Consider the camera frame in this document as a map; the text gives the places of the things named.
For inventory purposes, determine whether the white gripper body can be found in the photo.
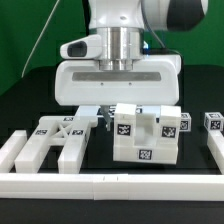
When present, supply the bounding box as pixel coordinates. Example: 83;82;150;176
55;55;181;106

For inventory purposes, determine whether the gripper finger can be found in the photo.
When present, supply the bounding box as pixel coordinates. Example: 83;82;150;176
101;105;113;131

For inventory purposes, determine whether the white chair seat part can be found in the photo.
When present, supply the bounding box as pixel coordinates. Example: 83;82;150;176
113;114;178;164

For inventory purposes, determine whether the white chair back part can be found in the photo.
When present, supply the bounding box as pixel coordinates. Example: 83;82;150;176
15;116;98;174

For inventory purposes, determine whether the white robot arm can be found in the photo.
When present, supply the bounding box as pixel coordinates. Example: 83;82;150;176
55;0;209;116

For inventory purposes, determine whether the white bar part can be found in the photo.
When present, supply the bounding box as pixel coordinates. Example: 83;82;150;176
0;130;27;173

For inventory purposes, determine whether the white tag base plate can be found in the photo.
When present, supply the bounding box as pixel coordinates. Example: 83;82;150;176
75;105;144;120

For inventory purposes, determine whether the white front fence wall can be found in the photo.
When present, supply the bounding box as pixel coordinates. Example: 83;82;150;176
0;173;224;201

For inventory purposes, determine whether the white cable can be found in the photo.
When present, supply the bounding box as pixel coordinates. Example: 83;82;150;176
21;0;63;78

